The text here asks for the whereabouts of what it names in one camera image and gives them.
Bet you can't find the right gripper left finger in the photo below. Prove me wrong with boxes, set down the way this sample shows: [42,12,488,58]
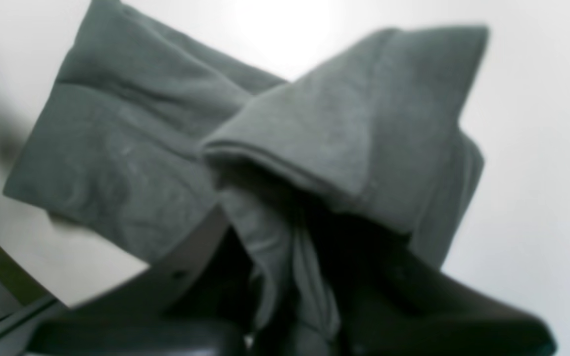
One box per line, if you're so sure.
[23,206,249,356]

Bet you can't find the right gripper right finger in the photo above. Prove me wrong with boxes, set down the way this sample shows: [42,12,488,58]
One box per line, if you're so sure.
[334,239,557,356]

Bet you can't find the grey T-shirt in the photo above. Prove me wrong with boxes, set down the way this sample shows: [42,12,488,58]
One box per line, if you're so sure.
[3,0,489,356]

